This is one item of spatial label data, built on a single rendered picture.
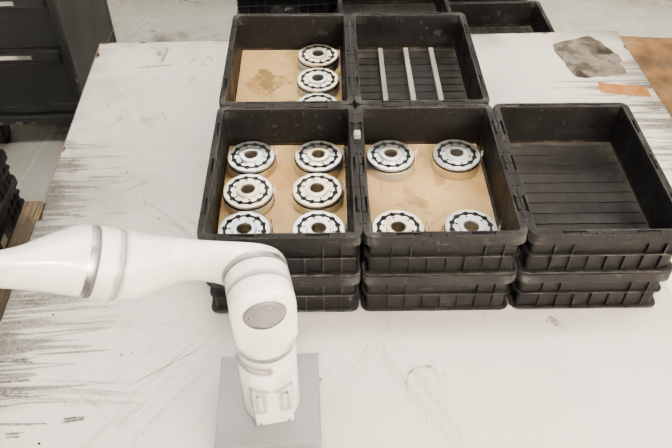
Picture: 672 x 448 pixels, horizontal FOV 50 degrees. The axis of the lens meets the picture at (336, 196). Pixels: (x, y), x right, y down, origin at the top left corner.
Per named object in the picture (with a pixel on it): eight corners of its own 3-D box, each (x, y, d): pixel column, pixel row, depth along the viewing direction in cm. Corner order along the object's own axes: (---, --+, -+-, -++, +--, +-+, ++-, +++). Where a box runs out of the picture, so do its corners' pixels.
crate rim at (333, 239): (362, 246, 130) (363, 237, 128) (196, 248, 129) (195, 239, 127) (354, 113, 158) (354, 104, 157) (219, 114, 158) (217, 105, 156)
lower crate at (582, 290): (656, 312, 145) (676, 273, 136) (509, 314, 144) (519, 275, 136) (600, 179, 174) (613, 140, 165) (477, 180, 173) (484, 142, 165)
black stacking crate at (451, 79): (482, 144, 166) (489, 104, 158) (354, 146, 165) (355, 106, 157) (458, 52, 194) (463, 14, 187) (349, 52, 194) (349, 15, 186)
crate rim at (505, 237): (528, 244, 130) (530, 235, 128) (363, 246, 130) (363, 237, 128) (489, 112, 159) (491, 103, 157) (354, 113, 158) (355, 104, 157)
